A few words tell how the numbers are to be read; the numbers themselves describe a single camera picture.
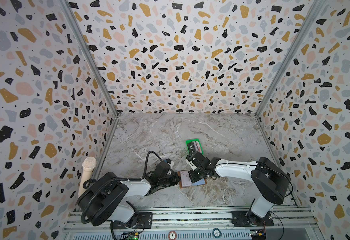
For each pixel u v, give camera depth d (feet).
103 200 1.40
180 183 2.80
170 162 2.78
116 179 1.60
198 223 2.41
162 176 2.32
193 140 3.38
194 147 3.21
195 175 2.58
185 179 2.83
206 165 2.22
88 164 1.98
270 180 1.56
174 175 2.55
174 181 2.54
